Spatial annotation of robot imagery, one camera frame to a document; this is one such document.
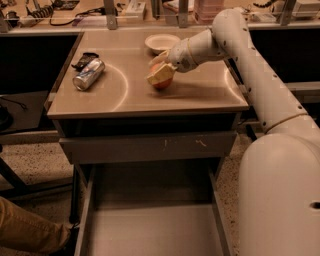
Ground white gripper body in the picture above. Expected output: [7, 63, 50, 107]
[167, 39, 195, 73]

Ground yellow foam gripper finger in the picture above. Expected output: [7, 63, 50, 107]
[148, 50, 169, 66]
[147, 62, 176, 85]

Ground red apple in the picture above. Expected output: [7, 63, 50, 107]
[150, 63, 174, 89]

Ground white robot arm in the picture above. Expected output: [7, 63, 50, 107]
[147, 9, 320, 256]

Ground grey drawer cabinet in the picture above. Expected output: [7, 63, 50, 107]
[44, 27, 252, 224]

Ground closed top drawer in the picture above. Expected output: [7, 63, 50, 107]
[59, 131, 236, 164]

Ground open middle drawer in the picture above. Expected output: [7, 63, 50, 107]
[74, 160, 235, 256]

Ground white bowl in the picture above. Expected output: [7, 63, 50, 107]
[145, 34, 180, 55]

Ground pink stacked containers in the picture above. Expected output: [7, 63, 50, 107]
[193, 0, 224, 24]

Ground white box on bench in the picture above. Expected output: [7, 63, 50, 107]
[125, 0, 146, 20]

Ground silver soda can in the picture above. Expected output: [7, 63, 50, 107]
[73, 58, 105, 91]

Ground black crumpled snack wrapper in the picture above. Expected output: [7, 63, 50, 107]
[72, 52, 99, 72]

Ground black table leg left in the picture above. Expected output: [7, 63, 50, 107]
[0, 143, 73, 199]

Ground person leg tan trousers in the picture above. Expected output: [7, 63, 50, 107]
[0, 197, 79, 256]

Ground black coiled cable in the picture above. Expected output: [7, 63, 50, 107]
[25, 4, 56, 21]

